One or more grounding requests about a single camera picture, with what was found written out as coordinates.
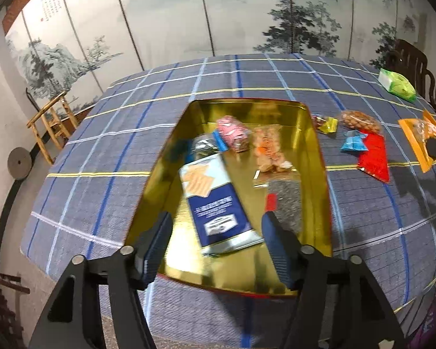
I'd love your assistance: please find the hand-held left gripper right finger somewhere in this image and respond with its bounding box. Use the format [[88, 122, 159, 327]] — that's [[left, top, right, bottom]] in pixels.
[[261, 211, 409, 349]]

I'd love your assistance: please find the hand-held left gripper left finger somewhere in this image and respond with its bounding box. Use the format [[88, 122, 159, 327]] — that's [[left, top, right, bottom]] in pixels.
[[28, 211, 174, 349]]

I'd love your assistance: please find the orange snack packet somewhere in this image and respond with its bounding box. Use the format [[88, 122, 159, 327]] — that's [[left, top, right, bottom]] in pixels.
[[398, 109, 436, 173]]

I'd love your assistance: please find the gold metal tray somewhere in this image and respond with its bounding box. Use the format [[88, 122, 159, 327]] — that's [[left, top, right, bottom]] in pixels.
[[124, 98, 333, 297]]

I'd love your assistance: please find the grey sesame bar packet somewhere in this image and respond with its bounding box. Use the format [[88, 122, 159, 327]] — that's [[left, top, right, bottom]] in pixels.
[[265, 178, 303, 235]]

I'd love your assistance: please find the red snack packet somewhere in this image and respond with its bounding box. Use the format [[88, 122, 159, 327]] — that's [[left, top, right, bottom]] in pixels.
[[357, 133, 390, 183]]

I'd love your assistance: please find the blue and white cracker packet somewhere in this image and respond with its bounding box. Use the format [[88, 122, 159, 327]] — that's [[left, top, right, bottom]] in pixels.
[[179, 153, 265, 257]]

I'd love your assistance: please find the clear peanut packet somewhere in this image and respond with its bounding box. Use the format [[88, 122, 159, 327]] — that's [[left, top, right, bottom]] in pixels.
[[339, 110, 384, 135]]

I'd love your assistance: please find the small blue snack packet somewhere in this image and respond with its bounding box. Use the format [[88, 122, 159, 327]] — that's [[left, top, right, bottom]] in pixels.
[[340, 130, 369, 152]]

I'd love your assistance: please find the clear packet of orange snacks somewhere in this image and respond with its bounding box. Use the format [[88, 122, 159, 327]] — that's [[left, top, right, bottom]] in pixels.
[[252, 124, 295, 186]]

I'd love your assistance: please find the blue and silver candy packet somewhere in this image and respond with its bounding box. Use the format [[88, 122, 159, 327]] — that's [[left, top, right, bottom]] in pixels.
[[192, 131, 229, 157]]

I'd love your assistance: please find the small yellow-green snack packet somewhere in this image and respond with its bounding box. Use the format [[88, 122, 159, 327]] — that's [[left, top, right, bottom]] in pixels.
[[312, 114, 339, 135]]

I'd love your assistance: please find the pink patterned snack packet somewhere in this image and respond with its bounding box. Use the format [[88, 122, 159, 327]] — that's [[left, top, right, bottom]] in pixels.
[[215, 115, 251, 152]]

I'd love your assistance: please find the blue plaid tablecloth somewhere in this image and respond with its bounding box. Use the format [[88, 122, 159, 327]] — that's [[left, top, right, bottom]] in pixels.
[[20, 54, 436, 349]]

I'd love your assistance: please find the green snack bag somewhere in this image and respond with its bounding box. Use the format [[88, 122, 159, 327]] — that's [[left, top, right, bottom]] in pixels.
[[378, 68, 417, 102]]

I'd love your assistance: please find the round stone millstone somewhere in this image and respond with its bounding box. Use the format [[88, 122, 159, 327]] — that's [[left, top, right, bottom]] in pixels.
[[6, 146, 33, 180]]

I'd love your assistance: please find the dark wooden furniture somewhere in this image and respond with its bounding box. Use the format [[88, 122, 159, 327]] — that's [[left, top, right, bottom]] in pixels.
[[0, 254, 31, 349]]

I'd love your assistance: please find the purple patterned clothing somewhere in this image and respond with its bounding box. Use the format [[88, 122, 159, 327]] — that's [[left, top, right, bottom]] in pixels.
[[409, 291, 436, 349]]

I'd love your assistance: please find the bamboo chair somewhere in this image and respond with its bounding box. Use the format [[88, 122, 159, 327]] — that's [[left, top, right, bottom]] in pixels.
[[26, 91, 95, 165]]

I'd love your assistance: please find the black metal rod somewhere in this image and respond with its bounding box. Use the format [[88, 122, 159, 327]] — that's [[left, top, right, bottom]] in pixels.
[[25, 88, 41, 113]]

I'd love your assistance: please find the landscape painted folding screen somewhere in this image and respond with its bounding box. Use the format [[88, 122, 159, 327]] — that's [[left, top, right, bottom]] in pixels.
[[5, 0, 433, 100]]

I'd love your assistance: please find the brown lattice trim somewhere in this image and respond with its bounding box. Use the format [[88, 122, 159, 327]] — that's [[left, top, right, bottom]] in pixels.
[[2, 5, 24, 35]]

